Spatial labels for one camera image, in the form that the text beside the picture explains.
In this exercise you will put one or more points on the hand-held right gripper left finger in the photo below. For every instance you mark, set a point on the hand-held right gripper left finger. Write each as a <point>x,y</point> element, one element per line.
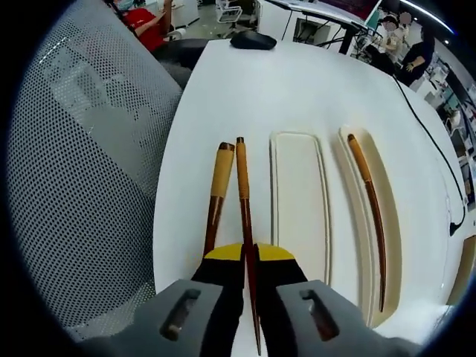
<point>193,320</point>

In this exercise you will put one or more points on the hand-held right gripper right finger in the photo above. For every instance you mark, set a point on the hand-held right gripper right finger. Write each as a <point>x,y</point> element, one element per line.
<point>297,323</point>

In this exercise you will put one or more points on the beige cutlery case lid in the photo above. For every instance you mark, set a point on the beige cutlery case lid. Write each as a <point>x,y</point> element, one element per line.
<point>297,204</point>

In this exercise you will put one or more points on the beige cutlery case base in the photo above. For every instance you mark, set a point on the beige cutlery case base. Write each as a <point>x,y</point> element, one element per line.
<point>390,223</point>

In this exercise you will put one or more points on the wooden chopstick utensil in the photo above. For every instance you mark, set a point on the wooden chopstick utensil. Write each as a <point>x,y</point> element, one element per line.
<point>243,178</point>
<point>366,178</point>

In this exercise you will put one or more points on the cardboard box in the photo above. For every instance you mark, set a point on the cardboard box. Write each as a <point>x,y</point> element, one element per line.
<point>466,267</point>

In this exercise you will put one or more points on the grey mesh chair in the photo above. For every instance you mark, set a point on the grey mesh chair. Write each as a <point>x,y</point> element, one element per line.
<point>82,167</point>

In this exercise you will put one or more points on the black computer mouse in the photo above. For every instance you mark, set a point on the black computer mouse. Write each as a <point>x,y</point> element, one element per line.
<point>253,39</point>

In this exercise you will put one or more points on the white standing desk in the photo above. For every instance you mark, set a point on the white standing desk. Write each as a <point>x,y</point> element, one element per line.
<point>316,16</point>

